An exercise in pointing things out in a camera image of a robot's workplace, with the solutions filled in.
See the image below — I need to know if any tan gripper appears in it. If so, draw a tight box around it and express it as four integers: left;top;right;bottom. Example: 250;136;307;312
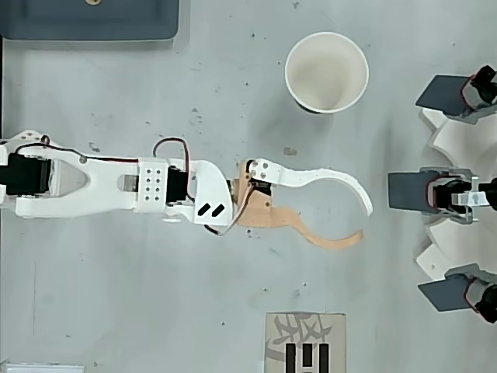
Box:
228;157;374;253

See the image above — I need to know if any black paper cup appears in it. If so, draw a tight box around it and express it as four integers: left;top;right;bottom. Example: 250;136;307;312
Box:
284;32;370;115

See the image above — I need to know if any grey paddle pump unit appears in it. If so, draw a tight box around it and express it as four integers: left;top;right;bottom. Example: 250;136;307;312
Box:
387;166;497;225
417;263;497;324
415;64;497;124

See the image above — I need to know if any cardboard card with black bars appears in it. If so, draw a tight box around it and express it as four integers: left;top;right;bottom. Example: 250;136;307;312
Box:
265;312;347;373

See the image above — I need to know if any multi-leg robot on white base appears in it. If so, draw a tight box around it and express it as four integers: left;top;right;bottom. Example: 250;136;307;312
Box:
415;106;497;281

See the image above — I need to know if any grey plastic tray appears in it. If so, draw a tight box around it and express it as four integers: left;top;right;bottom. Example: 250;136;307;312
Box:
0;0;182;42

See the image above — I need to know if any white flat board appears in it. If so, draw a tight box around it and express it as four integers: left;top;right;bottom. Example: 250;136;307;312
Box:
0;363;85;373

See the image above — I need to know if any red black servo cable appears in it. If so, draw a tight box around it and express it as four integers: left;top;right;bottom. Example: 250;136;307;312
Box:
203;180;258;238
152;137;196;204
16;134;141;164

